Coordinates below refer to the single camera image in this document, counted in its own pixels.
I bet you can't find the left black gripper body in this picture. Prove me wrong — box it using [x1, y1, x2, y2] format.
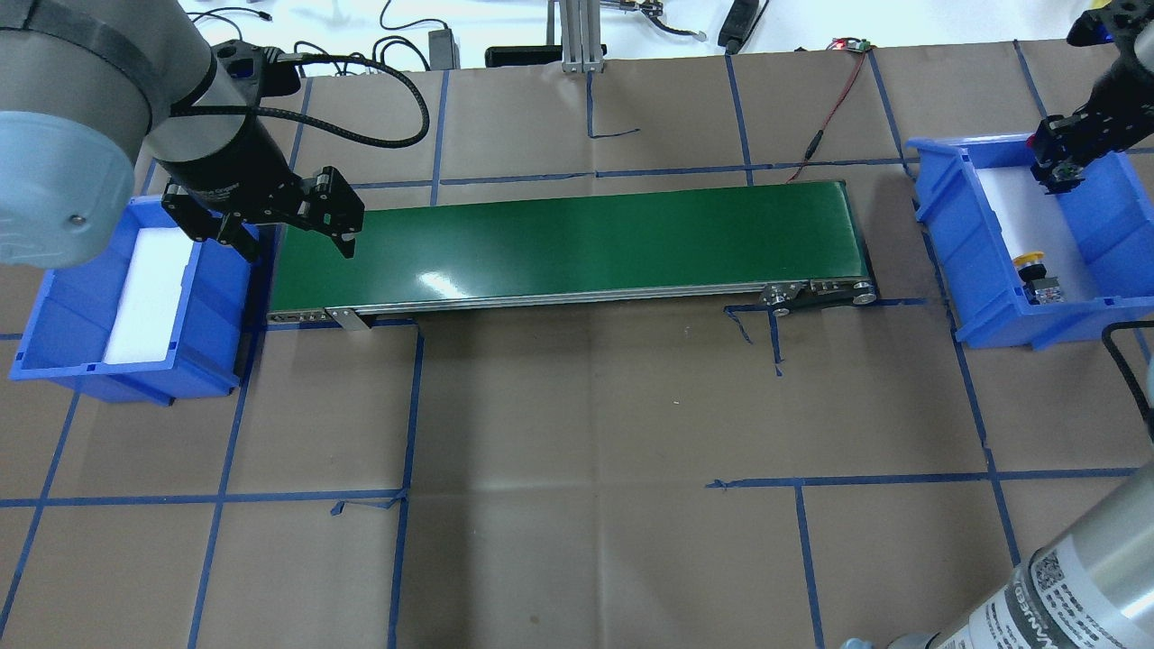
[160, 135, 364, 243]

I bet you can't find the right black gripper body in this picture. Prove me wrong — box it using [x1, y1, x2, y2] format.
[1035, 1, 1153, 169]

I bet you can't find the yellow push button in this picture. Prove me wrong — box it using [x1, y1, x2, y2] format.
[1012, 251, 1065, 306]

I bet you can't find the red push button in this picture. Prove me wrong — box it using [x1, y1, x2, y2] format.
[1026, 134, 1085, 196]

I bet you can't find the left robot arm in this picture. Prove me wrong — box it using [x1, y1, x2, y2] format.
[1, 1, 364, 270]

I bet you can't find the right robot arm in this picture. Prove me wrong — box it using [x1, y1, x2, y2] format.
[892, 1, 1151, 648]

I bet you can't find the left blue plastic bin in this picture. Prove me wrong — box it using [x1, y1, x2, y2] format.
[9, 197, 252, 406]

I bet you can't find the blue plastic bin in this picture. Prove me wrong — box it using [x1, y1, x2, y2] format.
[9, 197, 252, 406]
[908, 133, 1153, 350]

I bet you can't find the white foam pad left bin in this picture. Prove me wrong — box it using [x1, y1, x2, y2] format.
[103, 227, 193, 364]

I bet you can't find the white foam pad bin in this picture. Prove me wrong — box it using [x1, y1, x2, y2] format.
[976, 166, 1102, 303]
[103, 227, 193, 364]

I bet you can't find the white foam pad right bin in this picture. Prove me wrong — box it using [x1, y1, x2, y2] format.
[976, 166, 1102, 303]

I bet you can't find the black power adapter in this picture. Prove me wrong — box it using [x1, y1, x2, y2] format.
[427, 28, 460, 70]

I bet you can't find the right blue plastic bin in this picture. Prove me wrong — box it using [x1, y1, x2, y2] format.
[908, 133, 1153, 350]

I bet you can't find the green conveyor belt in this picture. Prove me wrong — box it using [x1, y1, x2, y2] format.
[268, 181, 879, 328]

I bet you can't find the black braided cable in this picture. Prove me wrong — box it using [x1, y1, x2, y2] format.
[1102, 320, 1154, 416]

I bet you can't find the red black wire pair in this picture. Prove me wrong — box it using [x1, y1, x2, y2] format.
[786, 38, 875, 185]

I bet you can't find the aluminium frame post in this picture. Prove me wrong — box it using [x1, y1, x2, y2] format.
[545, 1, 605, 74]

